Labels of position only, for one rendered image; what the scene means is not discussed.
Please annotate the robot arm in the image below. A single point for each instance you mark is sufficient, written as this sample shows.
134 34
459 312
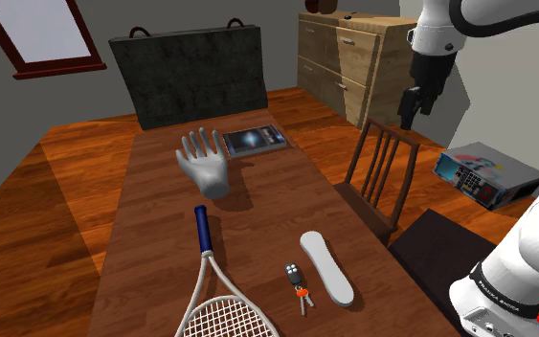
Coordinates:
521 261

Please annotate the window with dark red frame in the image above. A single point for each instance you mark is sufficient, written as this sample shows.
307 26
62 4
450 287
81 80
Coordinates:
45 32

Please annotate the dark blue book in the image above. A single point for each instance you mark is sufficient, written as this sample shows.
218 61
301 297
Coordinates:
255 140

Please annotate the grey hand model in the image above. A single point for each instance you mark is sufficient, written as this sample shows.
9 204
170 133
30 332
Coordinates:
206 163

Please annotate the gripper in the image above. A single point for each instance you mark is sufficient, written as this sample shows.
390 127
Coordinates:
430 74

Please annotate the black key fob with keys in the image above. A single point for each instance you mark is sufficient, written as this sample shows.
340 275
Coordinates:
294 280

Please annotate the light wooden chest of drawers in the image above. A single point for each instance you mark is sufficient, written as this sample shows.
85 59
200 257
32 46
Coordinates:
353 65

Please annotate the grey box with blue panel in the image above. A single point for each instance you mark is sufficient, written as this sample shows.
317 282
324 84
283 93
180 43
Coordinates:
483 175

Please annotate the white oblong remote control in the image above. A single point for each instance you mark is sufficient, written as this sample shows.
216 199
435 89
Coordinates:
327 268

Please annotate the brown object on drawers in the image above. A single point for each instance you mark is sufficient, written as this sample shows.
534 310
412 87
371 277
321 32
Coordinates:
321 5

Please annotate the dark wooden chair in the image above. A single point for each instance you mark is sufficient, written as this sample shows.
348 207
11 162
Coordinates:
367 205

